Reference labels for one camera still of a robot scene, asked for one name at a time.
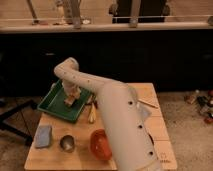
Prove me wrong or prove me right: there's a green plastic tray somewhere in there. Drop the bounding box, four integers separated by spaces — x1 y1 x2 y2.
37 80 91 123

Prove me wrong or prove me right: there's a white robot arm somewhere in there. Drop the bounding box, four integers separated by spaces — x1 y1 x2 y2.
54 58 164 171

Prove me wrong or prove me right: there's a small metal cup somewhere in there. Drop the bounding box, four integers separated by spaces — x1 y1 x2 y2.
60 135 75 153

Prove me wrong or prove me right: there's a light blue sponge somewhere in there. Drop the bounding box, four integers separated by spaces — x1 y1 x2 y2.
35 125 52 148

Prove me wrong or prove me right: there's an orange bowl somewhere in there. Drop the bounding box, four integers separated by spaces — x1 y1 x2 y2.
90 129 112 161

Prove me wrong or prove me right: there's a black office chair base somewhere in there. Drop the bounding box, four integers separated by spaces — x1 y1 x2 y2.
0 99 39 147

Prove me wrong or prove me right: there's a wooden stick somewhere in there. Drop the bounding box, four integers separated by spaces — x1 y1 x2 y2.
138 99 159 109

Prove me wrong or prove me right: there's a light blue cloth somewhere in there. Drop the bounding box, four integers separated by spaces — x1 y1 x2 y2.
137 102 151 121

